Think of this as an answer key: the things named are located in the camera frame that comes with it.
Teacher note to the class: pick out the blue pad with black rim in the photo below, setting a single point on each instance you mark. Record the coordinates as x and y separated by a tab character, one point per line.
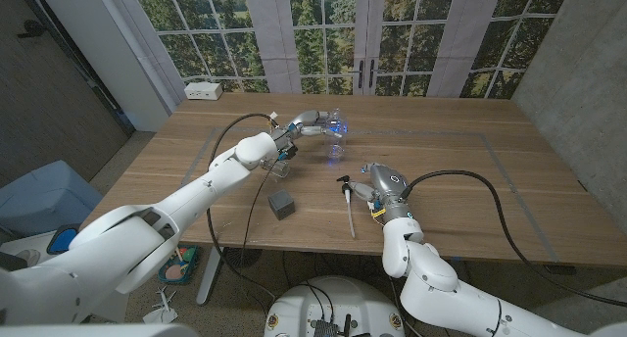
62	240

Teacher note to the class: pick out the printed window backdrop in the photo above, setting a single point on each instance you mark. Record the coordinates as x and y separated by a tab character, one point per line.
313	33

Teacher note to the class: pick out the light blue storage bin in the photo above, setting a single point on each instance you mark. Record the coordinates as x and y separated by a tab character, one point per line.
44	195

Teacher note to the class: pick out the white storage box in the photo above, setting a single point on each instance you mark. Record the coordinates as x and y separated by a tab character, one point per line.
24	246

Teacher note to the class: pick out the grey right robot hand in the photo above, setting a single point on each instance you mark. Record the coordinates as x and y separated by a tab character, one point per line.
389	182

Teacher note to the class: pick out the dark wooden door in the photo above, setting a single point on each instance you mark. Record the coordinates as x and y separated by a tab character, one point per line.
49	107

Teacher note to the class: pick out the white power strip box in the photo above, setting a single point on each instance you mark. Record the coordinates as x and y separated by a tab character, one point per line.
203	90

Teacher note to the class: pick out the white table leg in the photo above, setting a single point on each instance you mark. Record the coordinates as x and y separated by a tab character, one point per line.
209	278

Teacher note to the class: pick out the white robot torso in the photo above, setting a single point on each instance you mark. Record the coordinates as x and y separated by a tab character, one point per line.
343	298

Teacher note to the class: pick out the black round floor base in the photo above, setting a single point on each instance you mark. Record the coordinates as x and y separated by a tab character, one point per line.
242	257

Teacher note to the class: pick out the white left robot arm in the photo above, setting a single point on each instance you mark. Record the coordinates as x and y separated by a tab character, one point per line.
147	229

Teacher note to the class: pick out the teal basket of toys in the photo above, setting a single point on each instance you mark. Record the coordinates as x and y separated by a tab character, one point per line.
178	268

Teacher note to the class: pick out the black nozzle with white tube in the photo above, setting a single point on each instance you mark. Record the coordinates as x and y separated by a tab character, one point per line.
350	214

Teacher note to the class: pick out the dark grey block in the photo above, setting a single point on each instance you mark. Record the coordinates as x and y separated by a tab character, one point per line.
281	205

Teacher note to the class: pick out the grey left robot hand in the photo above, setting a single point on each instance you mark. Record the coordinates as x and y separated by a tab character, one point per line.
306	121

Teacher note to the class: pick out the white toy airplane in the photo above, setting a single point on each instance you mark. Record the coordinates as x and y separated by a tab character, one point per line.
161	310

